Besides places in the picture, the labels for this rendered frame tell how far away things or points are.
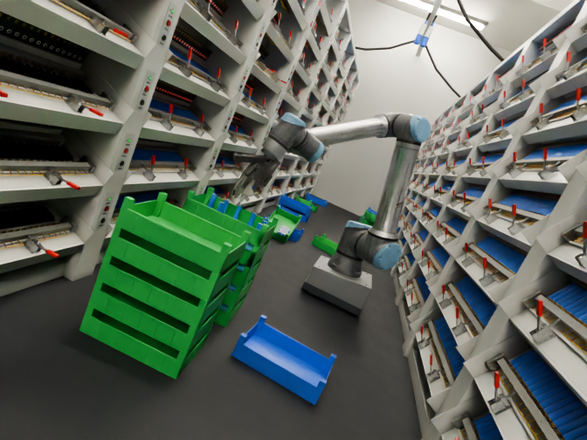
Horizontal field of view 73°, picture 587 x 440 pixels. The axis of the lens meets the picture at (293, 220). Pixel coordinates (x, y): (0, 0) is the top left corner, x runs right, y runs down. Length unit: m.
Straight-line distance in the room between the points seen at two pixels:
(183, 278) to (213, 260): 0.10
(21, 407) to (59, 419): 0.08
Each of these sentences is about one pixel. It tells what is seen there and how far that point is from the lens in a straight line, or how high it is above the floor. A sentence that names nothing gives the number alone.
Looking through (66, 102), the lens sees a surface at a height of 0.56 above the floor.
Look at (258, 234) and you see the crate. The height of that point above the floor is 0.36.
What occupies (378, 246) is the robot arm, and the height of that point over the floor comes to 0.39.
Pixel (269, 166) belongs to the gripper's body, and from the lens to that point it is 1.51.
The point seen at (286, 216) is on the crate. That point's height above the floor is 0.12.
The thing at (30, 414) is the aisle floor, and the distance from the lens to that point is 1.02.
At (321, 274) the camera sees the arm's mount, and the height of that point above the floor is 0.13.
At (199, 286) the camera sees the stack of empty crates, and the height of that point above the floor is 0.27.
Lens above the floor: 0.71
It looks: 11 degrees down
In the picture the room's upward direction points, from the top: 24 degrees clockwise
